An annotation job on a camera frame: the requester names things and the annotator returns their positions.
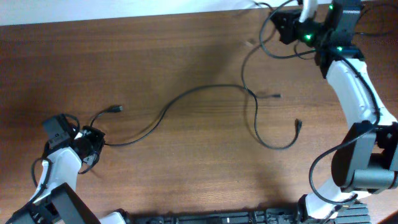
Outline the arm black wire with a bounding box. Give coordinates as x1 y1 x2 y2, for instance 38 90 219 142
258 0 382 206
6 113 103 224

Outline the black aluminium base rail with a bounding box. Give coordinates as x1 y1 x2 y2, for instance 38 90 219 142
125 203 371 224

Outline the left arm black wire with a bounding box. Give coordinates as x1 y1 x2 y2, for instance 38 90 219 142
6 113 103 224

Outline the black USB cable long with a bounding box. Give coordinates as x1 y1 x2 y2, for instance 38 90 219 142
90 83 282 147

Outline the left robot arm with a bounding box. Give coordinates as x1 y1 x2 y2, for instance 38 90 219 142
8 114 131 224

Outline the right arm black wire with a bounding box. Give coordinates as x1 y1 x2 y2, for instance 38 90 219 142
258 0 382 206

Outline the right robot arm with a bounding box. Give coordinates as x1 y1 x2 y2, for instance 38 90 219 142
268 1 397 223

